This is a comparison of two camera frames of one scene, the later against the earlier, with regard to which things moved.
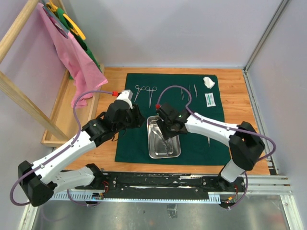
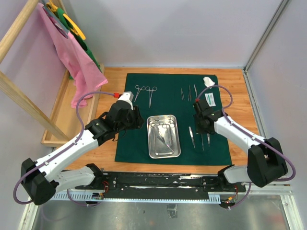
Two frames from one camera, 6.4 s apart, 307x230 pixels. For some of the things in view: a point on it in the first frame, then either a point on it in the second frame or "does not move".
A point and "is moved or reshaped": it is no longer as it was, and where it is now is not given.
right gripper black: [166, 134] -> [198, 129]
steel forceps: [150, 92] does not move
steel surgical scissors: [162, 139] is moved or reshaped
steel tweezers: [195, 91] does not move
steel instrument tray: [159, 147] does not move
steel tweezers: [182, 94] does not move
